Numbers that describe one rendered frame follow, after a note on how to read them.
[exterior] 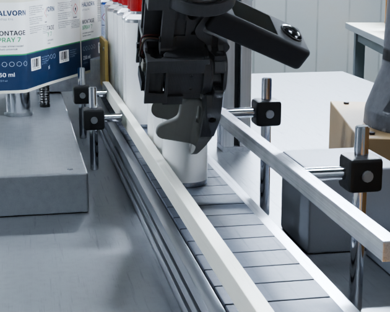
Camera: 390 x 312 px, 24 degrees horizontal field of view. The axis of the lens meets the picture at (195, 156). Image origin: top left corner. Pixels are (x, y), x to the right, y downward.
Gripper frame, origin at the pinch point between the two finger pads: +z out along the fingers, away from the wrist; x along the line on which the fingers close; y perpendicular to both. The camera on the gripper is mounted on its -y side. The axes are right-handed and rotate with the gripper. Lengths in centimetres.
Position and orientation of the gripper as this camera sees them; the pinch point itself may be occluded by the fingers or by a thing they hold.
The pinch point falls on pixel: (200, 142)
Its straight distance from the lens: 98.2
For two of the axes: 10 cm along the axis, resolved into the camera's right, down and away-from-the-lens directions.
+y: -9.8, 0.4, -1.9
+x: 1.7, 6.8, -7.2
